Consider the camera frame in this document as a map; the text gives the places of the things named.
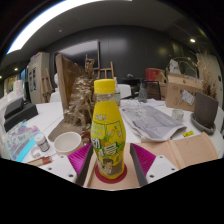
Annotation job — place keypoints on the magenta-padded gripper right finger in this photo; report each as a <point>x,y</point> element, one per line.
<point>146,161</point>

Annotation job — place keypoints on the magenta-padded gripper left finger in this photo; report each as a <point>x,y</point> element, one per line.
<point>78,160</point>

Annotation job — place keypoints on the yellow drink bottle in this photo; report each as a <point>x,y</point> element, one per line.
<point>108,133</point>

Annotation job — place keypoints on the white dotted mug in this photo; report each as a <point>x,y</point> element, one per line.
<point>66,145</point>

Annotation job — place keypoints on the flat round red coaster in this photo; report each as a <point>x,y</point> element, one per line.
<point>121,176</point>

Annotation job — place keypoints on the wooden folded fan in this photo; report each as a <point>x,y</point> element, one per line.
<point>41,161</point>

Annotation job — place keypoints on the small paint jar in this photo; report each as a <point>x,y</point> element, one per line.
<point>42,142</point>

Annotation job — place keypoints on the grey newspaper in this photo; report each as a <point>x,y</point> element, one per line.
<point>150,121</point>

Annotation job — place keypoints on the tan mat with wooden slats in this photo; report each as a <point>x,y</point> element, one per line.
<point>193,150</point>

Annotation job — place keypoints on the small yellow tag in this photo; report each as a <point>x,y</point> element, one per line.
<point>188,133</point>

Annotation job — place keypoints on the gold sculpture on wooden base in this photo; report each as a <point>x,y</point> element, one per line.
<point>78,106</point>

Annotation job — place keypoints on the small glass jar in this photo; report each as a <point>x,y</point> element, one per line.
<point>177,116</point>

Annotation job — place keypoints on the white chair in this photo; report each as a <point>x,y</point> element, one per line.
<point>125,90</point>
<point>55,97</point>

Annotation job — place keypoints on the clear glass bottle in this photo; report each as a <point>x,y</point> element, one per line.
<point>142,94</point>

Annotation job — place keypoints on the green labelled bottle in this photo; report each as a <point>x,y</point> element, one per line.
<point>117,95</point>

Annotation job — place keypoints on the black box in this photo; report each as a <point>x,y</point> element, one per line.
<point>20,113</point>

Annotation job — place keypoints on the cardboard box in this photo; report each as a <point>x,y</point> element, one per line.
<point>180,93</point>

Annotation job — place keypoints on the grey pot with dried plant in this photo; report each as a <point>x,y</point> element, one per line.
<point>205,111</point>

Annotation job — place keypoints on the wooden easel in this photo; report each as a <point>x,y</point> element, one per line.
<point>47,85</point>
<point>106,72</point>

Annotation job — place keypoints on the white plaster bust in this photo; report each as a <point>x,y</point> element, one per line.
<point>55,81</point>

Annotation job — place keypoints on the red box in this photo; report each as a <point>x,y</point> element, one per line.
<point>154,74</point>

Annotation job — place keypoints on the white plaster statue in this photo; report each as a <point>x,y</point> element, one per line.
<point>175,66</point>

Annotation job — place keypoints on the dark wall screen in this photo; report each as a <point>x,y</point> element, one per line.
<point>81,51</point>

